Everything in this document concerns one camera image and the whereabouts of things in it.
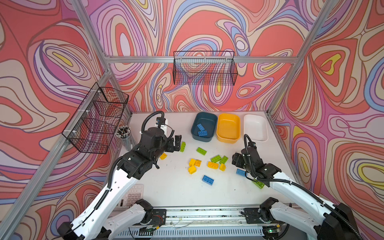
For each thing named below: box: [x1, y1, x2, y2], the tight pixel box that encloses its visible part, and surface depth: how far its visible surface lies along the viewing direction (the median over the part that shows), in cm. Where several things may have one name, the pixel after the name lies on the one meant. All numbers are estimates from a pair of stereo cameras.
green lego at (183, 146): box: [180, 141, 186, 153], surface depth 101 cm
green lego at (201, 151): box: [196, 147, 207, 156], surface depth 100 cm
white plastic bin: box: [243, 114, 269, 142], surface depth 111 cm
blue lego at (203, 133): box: [197, 130, 208, 137], surface depth 107 cm
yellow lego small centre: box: [219, 163, 227, 172], surface depth 91 cm
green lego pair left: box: [210, 154, 222, 163], surface depth 95 cm
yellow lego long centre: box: [207, 161, 219, 170], surface depth 93 cm
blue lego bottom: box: [202, 175, 215, 186], surface depth 86 cm
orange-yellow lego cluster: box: [194, 159, 202, 167], surface depth 93 cm
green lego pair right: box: [219, 155, 229, 164], surface depth 95 cm
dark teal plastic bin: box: [191, 112, 218, 143], surface depth 110 cm
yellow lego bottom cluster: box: [188, 165, 197, 175], surface depth 90 cm
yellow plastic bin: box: [216, 113, 241, 144], surface depth 110 cm
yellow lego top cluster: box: [189, 158, 196, 167], surface depth 93 cm
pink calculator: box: [115, 184, 144, 208], surface depth 81 cm
